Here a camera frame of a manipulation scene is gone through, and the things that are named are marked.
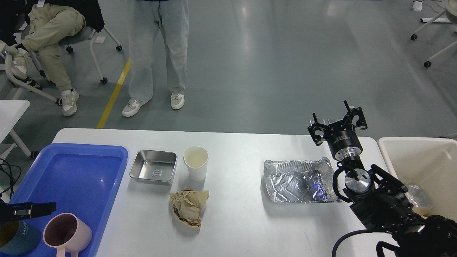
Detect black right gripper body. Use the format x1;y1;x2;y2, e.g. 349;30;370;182
325;127;363;161

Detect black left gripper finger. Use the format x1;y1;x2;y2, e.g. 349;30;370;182
9;202;56;220

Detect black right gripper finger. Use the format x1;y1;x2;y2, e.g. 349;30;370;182
307;113;336;146
340;100;368;130

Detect pink ceramic mug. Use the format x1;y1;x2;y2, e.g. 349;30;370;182
42;213;92;257

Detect stainless steel square tray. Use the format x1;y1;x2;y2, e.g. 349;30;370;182
129;150;177;186

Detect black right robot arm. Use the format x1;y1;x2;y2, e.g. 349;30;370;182
307;101;457;257

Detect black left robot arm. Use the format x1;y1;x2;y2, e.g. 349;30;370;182
0;200;56;223

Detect clear plastic floor plate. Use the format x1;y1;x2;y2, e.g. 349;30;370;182
310;118;329;125

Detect dark teal mug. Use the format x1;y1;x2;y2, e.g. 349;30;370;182
0;221;41;257

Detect aluminium foil container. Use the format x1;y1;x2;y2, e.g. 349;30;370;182
263;157;342;204

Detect blue plastic tray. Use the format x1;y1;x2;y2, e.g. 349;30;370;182
10;143;129;257

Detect white plastic bin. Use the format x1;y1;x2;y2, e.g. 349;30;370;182
377;137;457;221

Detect white side table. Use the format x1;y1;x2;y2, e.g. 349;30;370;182
0;100;33;159

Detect crumpled clear plastic bag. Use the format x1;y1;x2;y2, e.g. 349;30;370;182
405;185;435;210

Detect white paper cup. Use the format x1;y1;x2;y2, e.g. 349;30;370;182
183;146;209;182

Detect white wheeled stand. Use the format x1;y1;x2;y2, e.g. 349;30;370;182
410;0;457;68

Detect crumpled brown paper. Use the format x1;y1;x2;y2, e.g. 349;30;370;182
169;187;210;229

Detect standing person in light jeans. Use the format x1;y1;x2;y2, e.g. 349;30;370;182
122;0;190;118

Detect seated person in khaki trousers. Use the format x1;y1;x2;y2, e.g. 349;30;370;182
1;0;105;116

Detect grey office chair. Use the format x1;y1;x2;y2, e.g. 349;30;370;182
1;27;108;105

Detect black cables on floor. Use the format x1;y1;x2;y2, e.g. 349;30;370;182
0;159;22;204

